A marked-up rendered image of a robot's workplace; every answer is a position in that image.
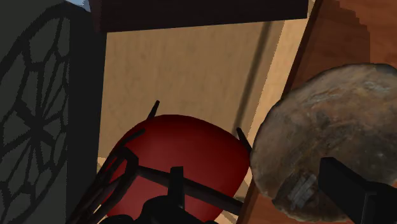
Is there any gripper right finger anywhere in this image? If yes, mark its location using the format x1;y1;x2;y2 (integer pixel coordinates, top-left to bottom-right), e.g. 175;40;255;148
318;156;397;224

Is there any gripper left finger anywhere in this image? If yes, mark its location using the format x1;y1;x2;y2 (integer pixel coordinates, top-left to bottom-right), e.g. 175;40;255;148
140;166;218;224

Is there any brown round bread loaf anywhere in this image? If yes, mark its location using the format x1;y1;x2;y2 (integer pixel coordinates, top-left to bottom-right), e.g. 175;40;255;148
249;62;397;224

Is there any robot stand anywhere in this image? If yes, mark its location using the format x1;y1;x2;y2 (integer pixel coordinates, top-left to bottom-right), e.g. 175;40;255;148
0;0;108;224

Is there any brown wooden table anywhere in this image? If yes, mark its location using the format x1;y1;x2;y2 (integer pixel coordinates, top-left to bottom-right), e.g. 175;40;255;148
237;0;397;224

